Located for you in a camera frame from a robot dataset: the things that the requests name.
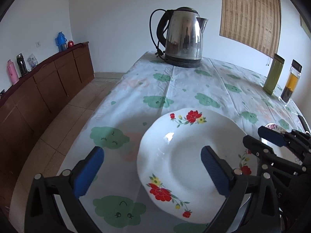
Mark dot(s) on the small red ornament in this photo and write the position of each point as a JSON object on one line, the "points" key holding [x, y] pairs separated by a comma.
{"points": [[70, 44]]}

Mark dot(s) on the white plate red flowers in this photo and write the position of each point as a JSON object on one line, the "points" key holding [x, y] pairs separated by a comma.
{"points": [[169, 163]]}

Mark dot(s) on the stainless steel electric kettle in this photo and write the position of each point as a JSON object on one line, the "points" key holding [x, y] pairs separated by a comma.
{"points": [[180, 31]]}

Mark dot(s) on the green wall panel box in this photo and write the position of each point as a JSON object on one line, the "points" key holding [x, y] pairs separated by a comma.
{"points": [[305, 28]]}

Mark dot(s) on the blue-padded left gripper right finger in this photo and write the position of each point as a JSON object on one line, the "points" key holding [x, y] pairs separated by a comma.
{"points": [[262, 212]]}

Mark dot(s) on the green thermos bottle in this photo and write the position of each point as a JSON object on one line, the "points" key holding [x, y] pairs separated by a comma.
{"points": [[274, 74]]}

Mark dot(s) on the pink thermos flask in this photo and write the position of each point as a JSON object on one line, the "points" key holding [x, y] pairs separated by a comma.
{"points": [[12, 72]]}

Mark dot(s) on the cloud-print tablecloth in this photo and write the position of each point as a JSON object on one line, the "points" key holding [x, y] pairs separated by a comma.
{"points": [[116, 199]]}

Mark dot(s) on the blue water jug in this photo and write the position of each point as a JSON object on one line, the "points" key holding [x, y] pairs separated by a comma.
{"points": [[61, 42]]}

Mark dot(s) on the clear plastic bag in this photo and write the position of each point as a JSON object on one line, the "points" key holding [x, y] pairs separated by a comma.
{"points": [[32, 61]]}

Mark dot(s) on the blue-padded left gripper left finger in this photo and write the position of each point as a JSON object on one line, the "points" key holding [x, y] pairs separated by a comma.
{"points": [[42, 212]]}

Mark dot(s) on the glass tea bottle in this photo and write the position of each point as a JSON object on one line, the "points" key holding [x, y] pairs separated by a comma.
{"points": [[292, 81]]}

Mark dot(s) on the brown wooden sideboard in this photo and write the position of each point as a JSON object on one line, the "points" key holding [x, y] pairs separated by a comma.
{"points": [[29, 106]]}

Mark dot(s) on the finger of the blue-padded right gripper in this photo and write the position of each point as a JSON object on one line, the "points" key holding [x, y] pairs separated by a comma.
{"points": [[297, 142], [267, 156]]}

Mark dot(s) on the black thermos flask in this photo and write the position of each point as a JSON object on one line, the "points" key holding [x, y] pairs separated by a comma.
{"points": [[21, 64]]}

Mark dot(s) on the white plate pink flowers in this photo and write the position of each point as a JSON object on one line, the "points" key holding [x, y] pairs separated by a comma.
{"points": [[282, 152]]}

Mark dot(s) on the bamboo window blind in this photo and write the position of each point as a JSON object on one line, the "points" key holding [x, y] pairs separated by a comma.
{"points": [[255, 23]]}

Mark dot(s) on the black smartphone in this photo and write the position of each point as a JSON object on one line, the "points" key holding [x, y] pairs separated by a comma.
{"points": [[304, 124]]}

